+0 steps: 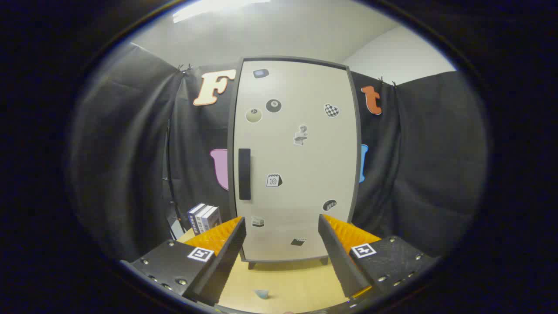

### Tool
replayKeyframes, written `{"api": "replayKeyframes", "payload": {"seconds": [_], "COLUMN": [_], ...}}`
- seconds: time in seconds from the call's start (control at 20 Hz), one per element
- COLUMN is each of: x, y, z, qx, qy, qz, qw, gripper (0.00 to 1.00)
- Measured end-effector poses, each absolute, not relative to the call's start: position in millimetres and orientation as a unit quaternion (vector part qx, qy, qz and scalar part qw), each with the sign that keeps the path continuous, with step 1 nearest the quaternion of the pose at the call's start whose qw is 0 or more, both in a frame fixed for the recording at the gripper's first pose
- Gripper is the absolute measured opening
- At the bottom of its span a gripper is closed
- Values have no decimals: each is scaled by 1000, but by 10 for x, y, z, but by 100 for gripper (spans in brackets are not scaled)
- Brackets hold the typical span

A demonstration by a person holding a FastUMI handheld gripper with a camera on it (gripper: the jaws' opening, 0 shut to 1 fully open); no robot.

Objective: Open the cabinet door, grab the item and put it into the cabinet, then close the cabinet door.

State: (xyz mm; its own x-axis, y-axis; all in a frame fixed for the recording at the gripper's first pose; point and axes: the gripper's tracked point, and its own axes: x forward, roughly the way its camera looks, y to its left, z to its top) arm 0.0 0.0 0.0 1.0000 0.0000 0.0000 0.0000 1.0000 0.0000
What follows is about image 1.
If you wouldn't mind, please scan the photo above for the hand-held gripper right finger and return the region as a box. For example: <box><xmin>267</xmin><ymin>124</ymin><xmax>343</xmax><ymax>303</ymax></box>
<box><xmin>317</xmin><ymin>214</ymin><xmax>441</xmax><ymax>301</ymax></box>

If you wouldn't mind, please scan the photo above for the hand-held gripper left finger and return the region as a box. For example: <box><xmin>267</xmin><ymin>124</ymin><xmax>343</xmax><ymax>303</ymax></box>
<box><xmin>120</xmin><ymin>216</ymin><xmax>247</xmax><ymax>307</ymax></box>

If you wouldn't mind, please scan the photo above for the black door handle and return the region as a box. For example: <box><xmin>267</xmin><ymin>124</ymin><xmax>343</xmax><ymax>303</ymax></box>
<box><xmin>238</xmin><ymin>148</ymin><xmax>252</xmax><ymax>201</ymax></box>

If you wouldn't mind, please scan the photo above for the white cabinet door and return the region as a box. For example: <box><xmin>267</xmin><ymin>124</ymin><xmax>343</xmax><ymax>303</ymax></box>
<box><xmin>234</xmin><ymin>60</ymin><xmax>359</xmax><ymax>262</ymax></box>

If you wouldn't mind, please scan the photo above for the grey cabinet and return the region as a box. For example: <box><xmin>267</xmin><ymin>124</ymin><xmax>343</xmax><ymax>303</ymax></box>
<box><xmin>227</xmin><ymin>56</ymin><xmax>363</xmax><ymax>270</ymax></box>

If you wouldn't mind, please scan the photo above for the black backdrop cloth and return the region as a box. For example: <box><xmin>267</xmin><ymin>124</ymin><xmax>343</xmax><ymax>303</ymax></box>
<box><xmin>70</xmin><ymin>41</ymin><xmax>489</xmax><ymax>262</ymax></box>

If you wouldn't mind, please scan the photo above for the thin black cable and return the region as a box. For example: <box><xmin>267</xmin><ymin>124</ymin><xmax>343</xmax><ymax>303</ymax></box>
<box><xmin>163</xmin><ymin>118</ymin><xmax>181</xmax><ymax>240</ymax></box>

